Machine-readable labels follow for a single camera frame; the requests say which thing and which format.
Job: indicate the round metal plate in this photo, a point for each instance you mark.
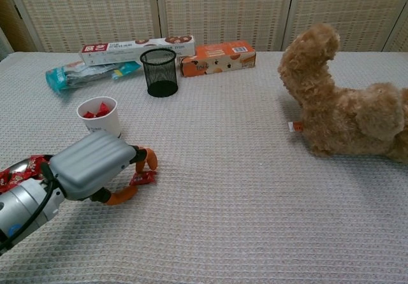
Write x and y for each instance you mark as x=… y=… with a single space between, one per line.
x=19 y=167

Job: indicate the brown wooden screen panel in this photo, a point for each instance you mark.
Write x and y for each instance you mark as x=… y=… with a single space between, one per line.
x=12 y=26

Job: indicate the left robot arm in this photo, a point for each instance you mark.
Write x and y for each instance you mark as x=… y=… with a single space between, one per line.
x=22 y=207

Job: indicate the orange cardboard box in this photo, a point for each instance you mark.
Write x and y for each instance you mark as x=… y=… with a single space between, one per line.
x=216 y=62

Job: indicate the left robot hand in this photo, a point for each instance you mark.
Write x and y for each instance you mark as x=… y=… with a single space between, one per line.
x=89 y=163

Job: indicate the black mesh pen holder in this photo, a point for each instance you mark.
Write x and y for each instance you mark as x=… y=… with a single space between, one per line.
x=159 y=74

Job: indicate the teal silver snack bag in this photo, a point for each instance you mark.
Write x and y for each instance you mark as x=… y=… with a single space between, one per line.
x=76 y=75

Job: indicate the brown plush teddy bear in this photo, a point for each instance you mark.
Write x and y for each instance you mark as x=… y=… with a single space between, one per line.
x=334 y=112

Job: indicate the woven folding screen panel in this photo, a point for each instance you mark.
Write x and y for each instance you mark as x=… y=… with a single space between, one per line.
x=89 y=13
x=357 y=7
x=400 y=39
x=223 y=13

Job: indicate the white paper cup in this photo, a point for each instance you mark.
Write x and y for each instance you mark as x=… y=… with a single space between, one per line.
x=105 y=121

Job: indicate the white woven tablecloth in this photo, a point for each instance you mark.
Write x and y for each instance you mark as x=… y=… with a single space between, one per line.
x=223 y=201

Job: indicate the pile of red-wrapped candies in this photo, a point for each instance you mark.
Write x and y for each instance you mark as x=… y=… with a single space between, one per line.
x=9 y=179

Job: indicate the long white baking paper box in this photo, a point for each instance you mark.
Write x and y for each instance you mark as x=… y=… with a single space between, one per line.
x=127 y=50

